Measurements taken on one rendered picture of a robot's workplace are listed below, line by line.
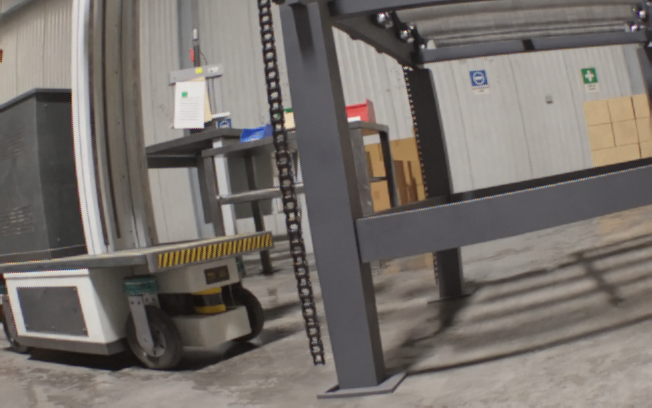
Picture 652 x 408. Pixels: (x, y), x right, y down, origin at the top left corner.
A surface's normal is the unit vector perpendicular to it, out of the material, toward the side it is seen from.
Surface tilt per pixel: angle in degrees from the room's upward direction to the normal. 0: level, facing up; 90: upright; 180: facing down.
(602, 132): 90
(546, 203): 90
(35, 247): 90
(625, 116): 90
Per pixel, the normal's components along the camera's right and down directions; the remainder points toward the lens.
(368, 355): -0.27, 0.02
